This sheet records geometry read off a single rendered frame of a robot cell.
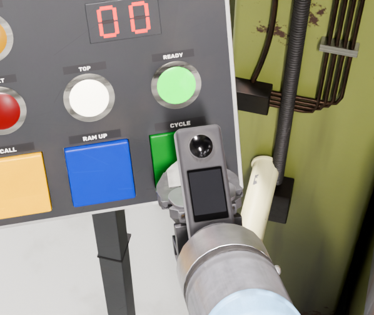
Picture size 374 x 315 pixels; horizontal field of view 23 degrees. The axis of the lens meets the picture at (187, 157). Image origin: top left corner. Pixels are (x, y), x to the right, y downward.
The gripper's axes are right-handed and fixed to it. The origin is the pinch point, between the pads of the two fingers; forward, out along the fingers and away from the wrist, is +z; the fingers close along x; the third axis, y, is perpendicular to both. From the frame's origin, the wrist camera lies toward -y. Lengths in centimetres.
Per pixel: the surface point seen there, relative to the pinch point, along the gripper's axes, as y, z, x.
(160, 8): -17.8, 1.6, -0.9
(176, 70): -10.5, 1.3, 0.1
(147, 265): 67, 88, -1
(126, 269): 34.6, 34.4, -7.8
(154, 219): 61, 98, 3
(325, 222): 38, 45, 30
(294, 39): -4.9, 22.5, 19.5
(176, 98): -7.1, 1.3, -0.2
